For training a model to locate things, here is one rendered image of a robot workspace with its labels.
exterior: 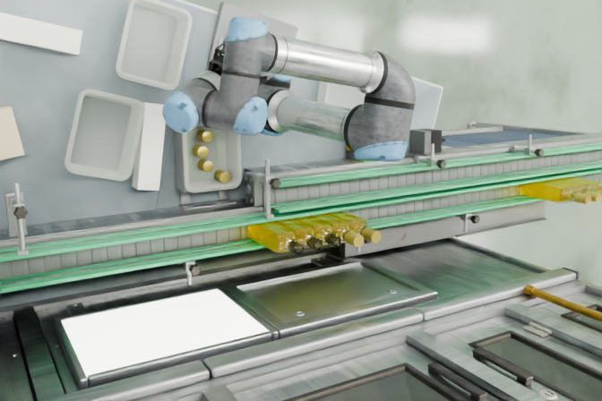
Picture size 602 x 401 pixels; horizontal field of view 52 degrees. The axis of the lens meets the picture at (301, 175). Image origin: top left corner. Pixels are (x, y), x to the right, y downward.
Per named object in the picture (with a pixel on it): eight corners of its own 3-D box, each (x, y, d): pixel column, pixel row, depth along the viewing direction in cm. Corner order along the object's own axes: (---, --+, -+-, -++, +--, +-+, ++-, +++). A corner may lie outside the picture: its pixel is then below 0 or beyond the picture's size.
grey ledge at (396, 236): (329, 250, 208) (348, 259, 198) (329, 225, 206) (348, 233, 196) (525, 214, 254) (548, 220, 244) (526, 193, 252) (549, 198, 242)
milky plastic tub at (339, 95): (315, 55, 199) (330, 55, 192) (371, 64, 211) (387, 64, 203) (309, 108, 201) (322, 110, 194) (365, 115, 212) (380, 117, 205)
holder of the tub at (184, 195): (176, 206, 182) (185, 211, 176) (172, 113, 177) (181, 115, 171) (230, 199, 191) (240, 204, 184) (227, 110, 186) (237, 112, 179)
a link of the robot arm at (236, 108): (259, 79, 114) (206, 70, 117) (250, 139, 116) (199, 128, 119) (274, 81, 122) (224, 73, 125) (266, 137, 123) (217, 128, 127)
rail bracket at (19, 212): (5, 237, 157) (13, 261, 138) (-1, 173, 154) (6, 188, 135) (26, 234, 160) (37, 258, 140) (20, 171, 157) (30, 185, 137)
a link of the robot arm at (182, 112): (199, 140, 120) (160, 132, 122) (224, 115, 129) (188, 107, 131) (194, 103, 116) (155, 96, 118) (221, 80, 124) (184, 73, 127)
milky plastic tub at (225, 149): (176, 189, 181) (185, 194, 173) (172, 113, 177) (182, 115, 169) (230, 183, 189) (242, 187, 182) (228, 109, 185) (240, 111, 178)
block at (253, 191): (243, 202, 186) (253, 207, 180) (242, 172, 184) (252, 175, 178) (253, 201, 187) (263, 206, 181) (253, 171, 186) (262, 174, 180)
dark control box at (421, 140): (408, 151, 223) (424, 154, 215) (408, 129, 221) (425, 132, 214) (426, 149, 227) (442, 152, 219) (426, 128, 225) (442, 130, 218)
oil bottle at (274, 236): (247, 237, 181) (280, 256, 162) (246, 218, 180) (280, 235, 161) (264, 234, 184) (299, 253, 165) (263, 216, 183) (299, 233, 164)
